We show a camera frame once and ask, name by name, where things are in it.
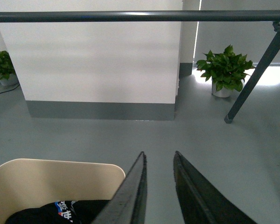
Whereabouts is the beige plastic laundry hamper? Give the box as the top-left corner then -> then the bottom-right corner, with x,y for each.
0,159 -> 126,224

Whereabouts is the green plant at left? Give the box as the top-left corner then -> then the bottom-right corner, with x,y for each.
0,50 -> 19,86

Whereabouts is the green plant in white pot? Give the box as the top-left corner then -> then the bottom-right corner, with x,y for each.
196,45 -> 255,98

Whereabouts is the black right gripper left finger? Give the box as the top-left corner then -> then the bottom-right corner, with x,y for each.
92,151 -> 147,224

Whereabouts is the grey hanger rack leg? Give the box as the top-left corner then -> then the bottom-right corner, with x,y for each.
224,21 -> 280,124

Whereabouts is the grey clothes hanger rail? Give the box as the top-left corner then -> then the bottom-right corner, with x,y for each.
0,10 -> 280,23

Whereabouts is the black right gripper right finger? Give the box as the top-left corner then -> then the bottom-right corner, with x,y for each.
173,151 -> 256,224

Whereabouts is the black floor cable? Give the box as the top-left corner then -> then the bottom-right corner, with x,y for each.
0,83 -> 21,97

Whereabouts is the black printed t-shirt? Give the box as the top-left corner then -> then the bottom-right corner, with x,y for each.
5,200 -> 109,224

